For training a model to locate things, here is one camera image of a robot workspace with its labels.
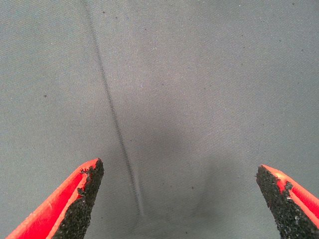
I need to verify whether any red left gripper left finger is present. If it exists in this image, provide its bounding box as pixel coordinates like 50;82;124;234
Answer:
4;157;105;239

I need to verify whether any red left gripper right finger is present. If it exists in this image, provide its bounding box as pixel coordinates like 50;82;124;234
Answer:
255;164;319;239

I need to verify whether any dark grey table cloth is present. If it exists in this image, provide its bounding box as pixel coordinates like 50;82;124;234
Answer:
0;0;319;239

